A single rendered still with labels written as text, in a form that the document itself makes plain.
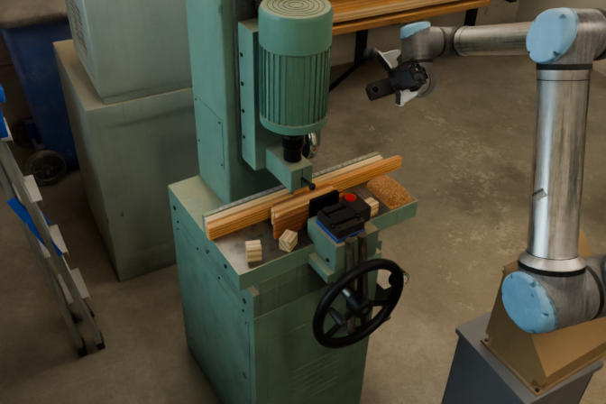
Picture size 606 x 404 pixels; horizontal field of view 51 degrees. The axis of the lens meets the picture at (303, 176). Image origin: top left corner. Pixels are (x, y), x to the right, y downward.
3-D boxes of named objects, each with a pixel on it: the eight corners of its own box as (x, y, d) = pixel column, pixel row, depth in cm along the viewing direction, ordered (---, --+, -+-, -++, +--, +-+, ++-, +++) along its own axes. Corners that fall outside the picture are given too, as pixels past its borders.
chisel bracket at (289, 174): (290, 197, 173) (291, 171, 168) (264, 171, 182) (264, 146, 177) (313, 188, 176) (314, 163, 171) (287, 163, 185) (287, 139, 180)
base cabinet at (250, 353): (256, 463, 214) (252, 321, 172) (185, 344, 253) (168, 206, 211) (362, 401, 234) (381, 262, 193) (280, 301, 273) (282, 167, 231)
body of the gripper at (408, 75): (411, 56, 167) (421, 59, 178) (382, 70, 171) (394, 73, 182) (423, 82, 167) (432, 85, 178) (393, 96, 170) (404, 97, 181)
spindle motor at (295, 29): (281, 144, 155) (283, 24, 137) (247, 113, 167) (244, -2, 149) (340, 125, 163) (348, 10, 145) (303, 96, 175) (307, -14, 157)
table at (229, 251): (256, 316, 157) (256, 299, 153) (203, 245, 177) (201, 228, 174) (437, 234, 184) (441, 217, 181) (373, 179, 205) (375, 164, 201)
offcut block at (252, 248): (260, 251, 167) (259, 239, 165) (261, 261, 164) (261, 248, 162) (245, 252, 167) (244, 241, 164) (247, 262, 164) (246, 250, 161)
